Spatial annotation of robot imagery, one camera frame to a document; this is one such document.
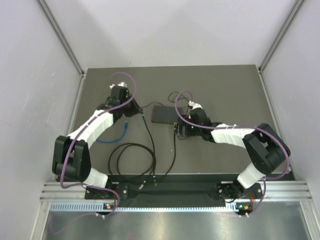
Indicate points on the aluminium frame post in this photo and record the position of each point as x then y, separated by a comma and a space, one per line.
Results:
294, 11
60, 35

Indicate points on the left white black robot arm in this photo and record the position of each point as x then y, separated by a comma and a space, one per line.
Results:
71, 155

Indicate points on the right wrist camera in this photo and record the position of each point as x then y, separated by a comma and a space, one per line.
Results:
197, 116

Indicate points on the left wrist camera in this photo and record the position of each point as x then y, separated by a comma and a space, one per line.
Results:
119, 94

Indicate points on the right aluminium frame post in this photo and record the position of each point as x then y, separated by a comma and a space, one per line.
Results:
294, 11

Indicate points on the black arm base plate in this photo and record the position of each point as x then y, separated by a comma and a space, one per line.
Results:
213, 187

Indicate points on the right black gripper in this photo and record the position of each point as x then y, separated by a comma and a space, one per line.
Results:
180, 127

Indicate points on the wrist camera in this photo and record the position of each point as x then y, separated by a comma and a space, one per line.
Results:
197, 116
119, 94

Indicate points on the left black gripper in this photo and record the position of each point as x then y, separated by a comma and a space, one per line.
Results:
135, 109

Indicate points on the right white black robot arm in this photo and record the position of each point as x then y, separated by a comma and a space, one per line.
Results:
264, 147

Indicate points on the front aluminium frame rail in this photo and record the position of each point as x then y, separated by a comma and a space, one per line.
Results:
276, 191

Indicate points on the left aluminium frame post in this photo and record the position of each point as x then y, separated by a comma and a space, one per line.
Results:
60, 35

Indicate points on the black network switch box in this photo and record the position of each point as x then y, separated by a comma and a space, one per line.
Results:
164, 115

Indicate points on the grey slotted cable duct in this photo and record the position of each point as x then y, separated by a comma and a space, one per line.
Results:
106, 207

